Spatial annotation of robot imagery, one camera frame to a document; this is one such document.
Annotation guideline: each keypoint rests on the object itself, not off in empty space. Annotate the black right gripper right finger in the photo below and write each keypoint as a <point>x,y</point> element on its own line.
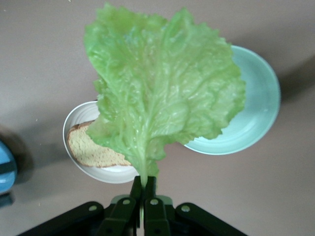
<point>157,221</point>

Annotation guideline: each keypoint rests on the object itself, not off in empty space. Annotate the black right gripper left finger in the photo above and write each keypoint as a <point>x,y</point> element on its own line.
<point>118,221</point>

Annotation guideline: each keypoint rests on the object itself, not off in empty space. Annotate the brown bread slice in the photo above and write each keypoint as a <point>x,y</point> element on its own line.
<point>88,150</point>

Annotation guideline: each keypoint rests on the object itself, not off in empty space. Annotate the green lettuce leaf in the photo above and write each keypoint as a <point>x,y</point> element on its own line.
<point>160,86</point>

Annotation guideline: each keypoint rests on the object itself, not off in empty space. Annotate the beige plate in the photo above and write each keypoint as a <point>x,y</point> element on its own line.
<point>110,174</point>

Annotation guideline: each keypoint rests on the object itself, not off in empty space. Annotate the blue plate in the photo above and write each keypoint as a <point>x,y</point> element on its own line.
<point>7,152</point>

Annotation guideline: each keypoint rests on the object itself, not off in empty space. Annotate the green plate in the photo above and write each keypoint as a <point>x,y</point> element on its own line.
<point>258,110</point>

